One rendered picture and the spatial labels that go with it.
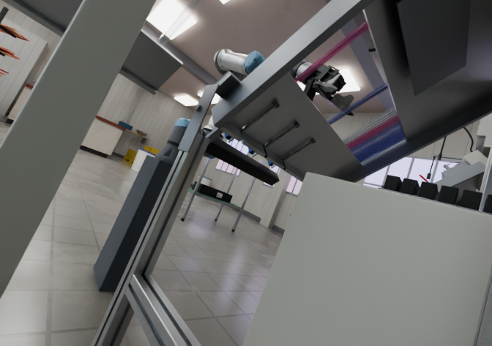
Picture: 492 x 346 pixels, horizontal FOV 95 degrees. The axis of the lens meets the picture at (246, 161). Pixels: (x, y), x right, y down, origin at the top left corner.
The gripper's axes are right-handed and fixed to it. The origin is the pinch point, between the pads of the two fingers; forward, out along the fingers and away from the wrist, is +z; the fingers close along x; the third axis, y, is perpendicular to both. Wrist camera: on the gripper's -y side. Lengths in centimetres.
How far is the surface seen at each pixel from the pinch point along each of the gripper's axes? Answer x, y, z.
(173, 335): -36, -49, 35
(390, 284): -32, -20, 44
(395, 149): 36.0, 5.6, 6.0
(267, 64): -32.0, -9.6, 1.7
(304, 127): -7.0, -13.1, 0.9
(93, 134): 74, -393, -573
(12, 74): -127, -459, -829
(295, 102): -18.0, -10.4, 1.6
